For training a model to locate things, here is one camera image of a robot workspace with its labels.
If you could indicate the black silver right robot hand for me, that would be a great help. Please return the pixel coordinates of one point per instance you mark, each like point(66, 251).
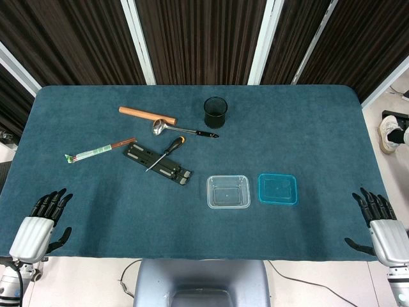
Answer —
point(390, 240)

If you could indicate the blue table cloth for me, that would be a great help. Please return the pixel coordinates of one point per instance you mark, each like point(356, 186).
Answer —
point(128, 217)

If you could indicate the wooden rolling pin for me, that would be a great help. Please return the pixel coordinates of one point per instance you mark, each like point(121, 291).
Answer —
point(137, 112)

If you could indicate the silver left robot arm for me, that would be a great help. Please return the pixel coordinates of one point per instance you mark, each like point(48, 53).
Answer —
point(8, 284)

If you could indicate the brown screen panel white frame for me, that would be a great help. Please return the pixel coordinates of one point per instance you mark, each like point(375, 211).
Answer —
point(294, 38)
point(367, 38)
point(12, 96)
point(64, 38)
point(198, 38)

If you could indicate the black mesh pen cup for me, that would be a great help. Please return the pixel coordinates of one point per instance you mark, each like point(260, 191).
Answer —
point(215, 115)

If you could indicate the clear plastic container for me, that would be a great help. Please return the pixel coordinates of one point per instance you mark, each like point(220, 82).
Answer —
point(227, 192)

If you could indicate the black floor stand base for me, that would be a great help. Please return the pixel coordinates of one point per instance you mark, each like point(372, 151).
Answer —
point(391, 113)

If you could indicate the black flat mounting plate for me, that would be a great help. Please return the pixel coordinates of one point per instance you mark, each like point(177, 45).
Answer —
point(137, 153)

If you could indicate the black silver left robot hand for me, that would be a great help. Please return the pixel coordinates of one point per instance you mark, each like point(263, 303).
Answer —
point(32, 236)

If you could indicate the blue plastic lid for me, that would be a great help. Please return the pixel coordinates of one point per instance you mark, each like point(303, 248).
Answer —
point(277, 188)

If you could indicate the grey robot torso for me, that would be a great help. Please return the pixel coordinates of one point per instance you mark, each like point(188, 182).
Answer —
point(153, 281)

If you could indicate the white sneaker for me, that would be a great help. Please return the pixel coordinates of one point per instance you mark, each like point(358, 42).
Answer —
point(386, 128)

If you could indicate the chopsticks in paper wrapper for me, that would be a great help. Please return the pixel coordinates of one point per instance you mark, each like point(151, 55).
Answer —
point(96, 151)

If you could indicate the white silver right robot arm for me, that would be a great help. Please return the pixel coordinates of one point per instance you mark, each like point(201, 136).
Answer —
point(399, 284)

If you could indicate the black orange screwdriver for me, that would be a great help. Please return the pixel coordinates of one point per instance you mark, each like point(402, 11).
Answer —
point(174, 144)

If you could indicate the person leg black sock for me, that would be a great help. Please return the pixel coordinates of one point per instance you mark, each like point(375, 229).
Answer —
point(394, 134)

